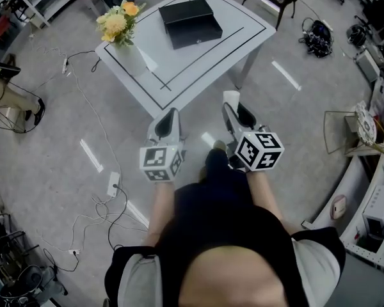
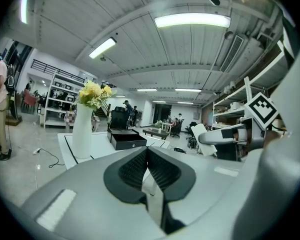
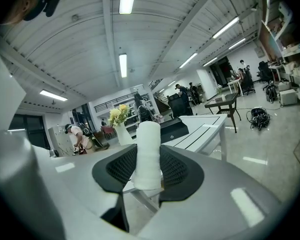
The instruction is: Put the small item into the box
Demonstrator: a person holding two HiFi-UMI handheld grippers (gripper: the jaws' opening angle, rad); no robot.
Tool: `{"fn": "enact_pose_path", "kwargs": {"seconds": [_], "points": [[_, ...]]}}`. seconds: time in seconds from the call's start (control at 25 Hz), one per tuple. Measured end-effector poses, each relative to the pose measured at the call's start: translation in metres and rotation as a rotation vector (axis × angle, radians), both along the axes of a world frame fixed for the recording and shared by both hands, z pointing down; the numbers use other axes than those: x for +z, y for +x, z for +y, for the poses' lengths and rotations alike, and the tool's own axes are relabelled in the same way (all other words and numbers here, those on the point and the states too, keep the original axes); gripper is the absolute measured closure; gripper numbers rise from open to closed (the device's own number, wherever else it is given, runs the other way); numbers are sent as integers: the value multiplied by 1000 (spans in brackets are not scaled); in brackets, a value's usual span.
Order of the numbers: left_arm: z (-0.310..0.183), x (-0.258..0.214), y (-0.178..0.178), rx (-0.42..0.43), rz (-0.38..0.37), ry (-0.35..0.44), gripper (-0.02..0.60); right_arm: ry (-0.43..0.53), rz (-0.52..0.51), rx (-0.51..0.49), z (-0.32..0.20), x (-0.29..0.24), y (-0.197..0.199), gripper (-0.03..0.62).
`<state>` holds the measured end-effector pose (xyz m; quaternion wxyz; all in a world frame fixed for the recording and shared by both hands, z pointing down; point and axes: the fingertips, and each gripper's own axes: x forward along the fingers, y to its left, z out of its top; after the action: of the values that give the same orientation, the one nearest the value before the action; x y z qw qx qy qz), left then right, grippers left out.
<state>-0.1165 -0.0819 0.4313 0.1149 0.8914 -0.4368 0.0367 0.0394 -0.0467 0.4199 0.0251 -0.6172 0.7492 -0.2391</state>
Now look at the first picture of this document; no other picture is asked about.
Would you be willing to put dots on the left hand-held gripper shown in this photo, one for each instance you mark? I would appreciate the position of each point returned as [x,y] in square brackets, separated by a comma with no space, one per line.
[155,158]

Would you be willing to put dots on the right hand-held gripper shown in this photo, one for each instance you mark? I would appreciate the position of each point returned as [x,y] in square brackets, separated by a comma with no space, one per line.
[259,152]

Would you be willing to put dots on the white towel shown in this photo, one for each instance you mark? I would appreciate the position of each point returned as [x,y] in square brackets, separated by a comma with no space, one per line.
[232,99]

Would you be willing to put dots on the person's left forearm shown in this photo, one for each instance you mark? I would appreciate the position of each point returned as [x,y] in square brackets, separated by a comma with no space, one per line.
[161,209]

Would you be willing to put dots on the person's right forearm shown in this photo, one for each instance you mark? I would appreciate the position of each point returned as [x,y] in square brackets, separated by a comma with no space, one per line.
[264,193]

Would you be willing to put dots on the person's right beige shoe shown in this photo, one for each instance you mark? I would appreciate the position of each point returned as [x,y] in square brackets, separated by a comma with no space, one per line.
[219,144]

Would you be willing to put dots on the white table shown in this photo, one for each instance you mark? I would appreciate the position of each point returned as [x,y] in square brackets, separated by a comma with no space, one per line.
[217,53]

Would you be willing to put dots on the person's dark trousers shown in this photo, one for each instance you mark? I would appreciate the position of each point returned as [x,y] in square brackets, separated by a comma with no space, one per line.
[214,187]

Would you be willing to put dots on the large white power strip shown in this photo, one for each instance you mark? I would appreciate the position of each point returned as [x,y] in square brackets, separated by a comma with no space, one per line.
[113,184]

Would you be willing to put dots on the white vase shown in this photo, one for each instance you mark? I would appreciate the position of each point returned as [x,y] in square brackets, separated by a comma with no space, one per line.
[129,59]

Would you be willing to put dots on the yellow artificial flowers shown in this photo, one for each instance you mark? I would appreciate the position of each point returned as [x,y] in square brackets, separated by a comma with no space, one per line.
[118,24]

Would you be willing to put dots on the small white power strip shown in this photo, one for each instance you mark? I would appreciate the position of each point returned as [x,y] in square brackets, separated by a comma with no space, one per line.
[65,65]

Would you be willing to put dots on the pink round appliance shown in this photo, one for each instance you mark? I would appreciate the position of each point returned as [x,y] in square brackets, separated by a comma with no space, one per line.
[339,206]

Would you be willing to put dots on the white equipment case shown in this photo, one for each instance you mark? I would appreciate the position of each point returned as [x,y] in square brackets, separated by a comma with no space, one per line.
[368,66]

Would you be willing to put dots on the person's face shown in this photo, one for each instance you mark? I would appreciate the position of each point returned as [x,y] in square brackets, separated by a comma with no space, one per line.
[240,280]

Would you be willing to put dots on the person's black grey shirt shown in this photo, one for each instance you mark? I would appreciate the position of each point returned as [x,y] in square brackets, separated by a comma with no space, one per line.
[320,264]

